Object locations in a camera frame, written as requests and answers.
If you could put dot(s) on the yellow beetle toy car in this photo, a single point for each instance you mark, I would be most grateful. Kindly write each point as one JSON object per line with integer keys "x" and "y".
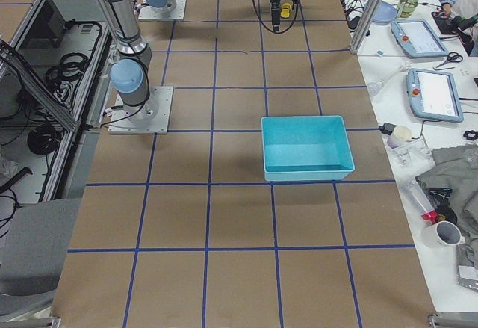
{"x": 285, "y": 12}

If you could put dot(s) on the green water bottle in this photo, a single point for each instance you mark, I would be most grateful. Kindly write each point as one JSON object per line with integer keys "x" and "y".
{"x": 405, "y": 8}

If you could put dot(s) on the teal plastic storage bin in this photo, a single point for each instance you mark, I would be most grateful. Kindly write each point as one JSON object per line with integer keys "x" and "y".
{"x": 305, "y": 148}

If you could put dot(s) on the teach pendant far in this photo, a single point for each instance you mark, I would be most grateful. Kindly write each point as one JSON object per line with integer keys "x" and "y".
{"x": 417, "y": 39}

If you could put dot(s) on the teach pendant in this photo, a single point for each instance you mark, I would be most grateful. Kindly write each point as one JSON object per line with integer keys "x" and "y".
{"x": 433, "y": 95}
{"x": 417, "y": 39}

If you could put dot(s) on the paper cup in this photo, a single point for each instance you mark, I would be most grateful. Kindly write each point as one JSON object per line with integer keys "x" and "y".
{"x": 399, "y": 136}

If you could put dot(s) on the teach pendant near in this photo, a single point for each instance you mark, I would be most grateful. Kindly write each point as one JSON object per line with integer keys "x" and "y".
{"x": 433, "y": 95}

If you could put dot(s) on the scissors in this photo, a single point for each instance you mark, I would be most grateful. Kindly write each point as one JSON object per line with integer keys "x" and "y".
{"x": 452, "y": 57}

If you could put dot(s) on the grey cloth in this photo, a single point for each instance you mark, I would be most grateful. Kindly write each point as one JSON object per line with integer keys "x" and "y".
{"x": 456, "y": 168}

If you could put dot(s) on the white mug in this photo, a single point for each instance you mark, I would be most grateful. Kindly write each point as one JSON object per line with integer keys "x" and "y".
{"x": 442, "y": 234}

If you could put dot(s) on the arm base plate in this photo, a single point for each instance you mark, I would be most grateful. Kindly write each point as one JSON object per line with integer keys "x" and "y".
{"x": 161, "y": 10}
{"x": 153, "y": 117}

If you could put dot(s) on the aluminium frame post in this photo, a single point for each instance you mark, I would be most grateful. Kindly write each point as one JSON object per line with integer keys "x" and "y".
{"x": 363, "y": 25}

